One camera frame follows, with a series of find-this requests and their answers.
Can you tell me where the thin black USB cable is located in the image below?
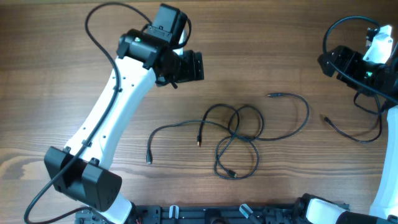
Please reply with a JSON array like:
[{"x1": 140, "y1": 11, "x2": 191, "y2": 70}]
[{"x1": 196, "y1": 103, "x2": 264, "y2": 180}]

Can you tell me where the thick black HDMI cable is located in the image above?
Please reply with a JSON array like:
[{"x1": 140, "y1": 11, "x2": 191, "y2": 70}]
[{"x1": 146, "y1": 91, "x2": 310, "y2": 166}]

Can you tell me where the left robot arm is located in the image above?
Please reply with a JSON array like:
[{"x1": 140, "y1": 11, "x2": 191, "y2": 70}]
[{"x1": 44, "y1": 4, "x2": 204, "y2": 223}]

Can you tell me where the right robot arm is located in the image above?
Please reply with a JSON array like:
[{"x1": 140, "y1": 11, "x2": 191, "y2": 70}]
[{"x1": 202, "y1": 50, "x2": 388, "y2": 213}]

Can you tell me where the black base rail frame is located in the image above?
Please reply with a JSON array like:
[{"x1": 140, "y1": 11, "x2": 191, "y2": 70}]
[{"x1": 74, "y1": 203, "x2": 351, "y2": 224}]

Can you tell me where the left black camera cable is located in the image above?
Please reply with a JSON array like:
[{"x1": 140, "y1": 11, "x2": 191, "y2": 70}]
[{"x1": 23, "y1": 1, "x2": 153, "y2": 224}]

